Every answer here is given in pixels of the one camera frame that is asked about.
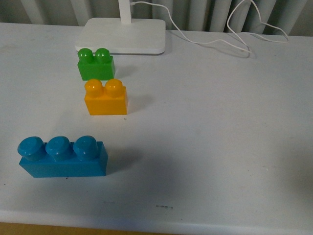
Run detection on white lamp stand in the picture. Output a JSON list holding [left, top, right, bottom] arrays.
[[75, 0, 166, 55]]

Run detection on grey pleated curtain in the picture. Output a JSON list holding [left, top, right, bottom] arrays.
[[0, 0, 313, 36]]

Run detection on white power cable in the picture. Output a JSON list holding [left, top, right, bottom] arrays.
[[130, 0, 290, 58]]

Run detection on green two-stud block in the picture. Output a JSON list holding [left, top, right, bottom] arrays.
[[78, 48, 115, 81]]

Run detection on blue three-stud block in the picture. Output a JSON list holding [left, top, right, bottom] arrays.
[[17, 136, 108, 178]]

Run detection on yellow two-stud block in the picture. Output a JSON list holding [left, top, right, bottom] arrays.
[[84, 79, 128, 115]]

